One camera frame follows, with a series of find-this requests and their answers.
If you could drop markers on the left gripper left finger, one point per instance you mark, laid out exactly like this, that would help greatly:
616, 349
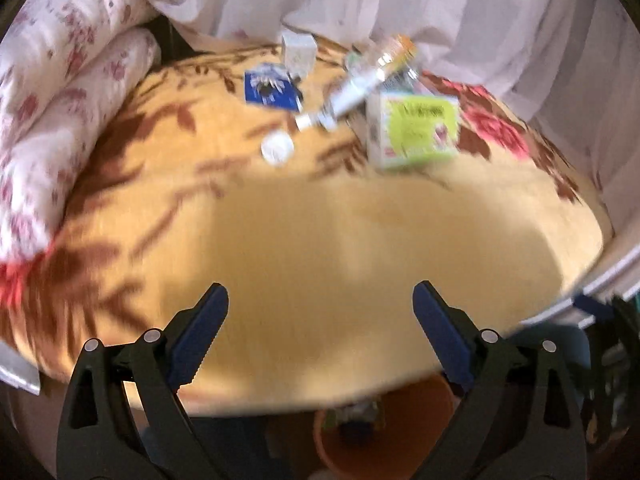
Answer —
97, 436

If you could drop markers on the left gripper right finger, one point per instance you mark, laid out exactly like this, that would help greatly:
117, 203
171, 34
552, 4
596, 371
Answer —
518, 417

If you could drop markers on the green medicine box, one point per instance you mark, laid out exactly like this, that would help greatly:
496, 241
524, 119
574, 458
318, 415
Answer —
408, 129

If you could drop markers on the white squeeze tube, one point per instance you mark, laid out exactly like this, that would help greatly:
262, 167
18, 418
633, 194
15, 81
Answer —
378, 63

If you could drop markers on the green plastic wrapper bag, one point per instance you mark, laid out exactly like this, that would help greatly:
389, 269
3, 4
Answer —
406, 80

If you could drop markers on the small white cube box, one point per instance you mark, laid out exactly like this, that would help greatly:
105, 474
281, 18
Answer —
299, 53

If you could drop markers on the orange trash bin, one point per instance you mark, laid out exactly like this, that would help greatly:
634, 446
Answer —
409, 422

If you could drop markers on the yellow floral fleece blanket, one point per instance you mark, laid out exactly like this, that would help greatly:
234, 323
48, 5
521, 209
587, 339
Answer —
319, 256

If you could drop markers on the white bottle cap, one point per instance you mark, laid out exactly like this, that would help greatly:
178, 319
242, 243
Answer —
277, 148

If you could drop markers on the torn blue milk carton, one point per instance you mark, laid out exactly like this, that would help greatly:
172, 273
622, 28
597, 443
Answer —
270, 85

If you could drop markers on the white sheer floral curtain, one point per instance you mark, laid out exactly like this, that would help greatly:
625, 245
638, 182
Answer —
571, 65

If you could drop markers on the folded floral quilt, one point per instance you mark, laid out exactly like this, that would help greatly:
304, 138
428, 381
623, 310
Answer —
66, 68

